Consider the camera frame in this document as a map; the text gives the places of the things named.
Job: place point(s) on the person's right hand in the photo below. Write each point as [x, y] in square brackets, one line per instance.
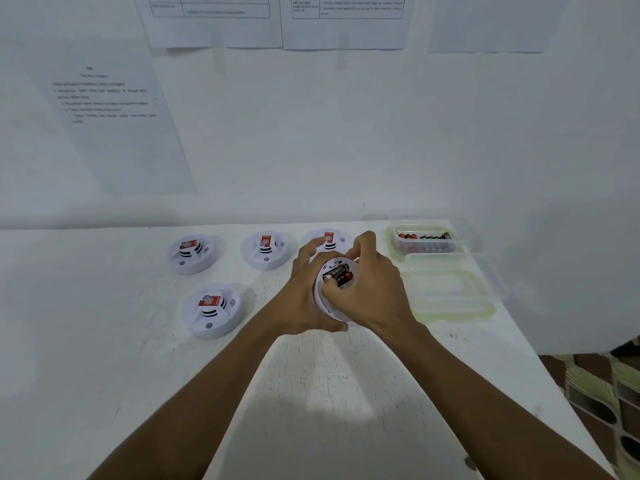
[380, 299]

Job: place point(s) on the person's left hand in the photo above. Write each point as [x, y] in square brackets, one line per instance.
[292, 309]

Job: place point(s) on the white smoke detector red label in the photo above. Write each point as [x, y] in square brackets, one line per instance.
[266, 249]
[330, 239]
[191, 253]
[214, 309]
[320, 294]

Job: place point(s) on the clear plastic container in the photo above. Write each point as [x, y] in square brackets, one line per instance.
[482, 267]
[425, 225]

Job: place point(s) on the person's left forearm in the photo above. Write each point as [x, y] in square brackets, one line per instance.
[200, 404]

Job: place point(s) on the person's right forearm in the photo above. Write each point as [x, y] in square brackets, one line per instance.
[490, 414]

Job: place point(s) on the green brown patterned floor mat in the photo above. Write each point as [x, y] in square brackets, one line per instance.
[600, 389]

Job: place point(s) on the black bar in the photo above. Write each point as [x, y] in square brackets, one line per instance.
[630, 347]

